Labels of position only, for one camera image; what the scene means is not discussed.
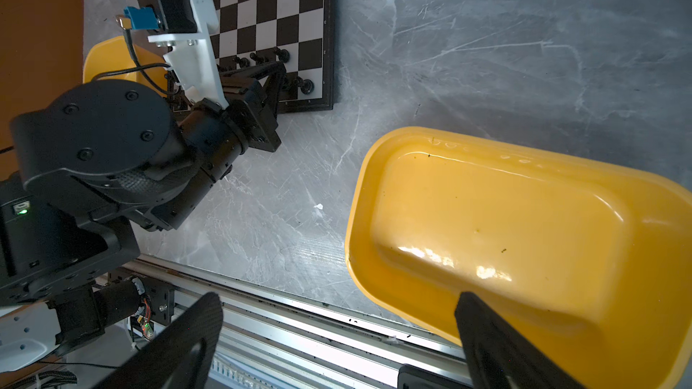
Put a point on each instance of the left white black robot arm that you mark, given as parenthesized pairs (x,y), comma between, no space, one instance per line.
(102,158)

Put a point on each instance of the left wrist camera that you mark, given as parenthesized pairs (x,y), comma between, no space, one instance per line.
(185,27)

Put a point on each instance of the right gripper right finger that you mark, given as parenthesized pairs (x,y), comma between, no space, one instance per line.
(498,356)

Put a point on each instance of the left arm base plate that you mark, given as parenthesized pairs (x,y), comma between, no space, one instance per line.
(157,302)

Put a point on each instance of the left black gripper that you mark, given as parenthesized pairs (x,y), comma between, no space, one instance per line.
(216,136)

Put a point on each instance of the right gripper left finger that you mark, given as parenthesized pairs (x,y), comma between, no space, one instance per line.
(180,357)

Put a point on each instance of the black white chessboard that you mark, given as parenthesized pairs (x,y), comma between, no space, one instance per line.
(299,33)

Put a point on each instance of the yellow tray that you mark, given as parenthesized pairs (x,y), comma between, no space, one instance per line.
(113,55)
(590,261)

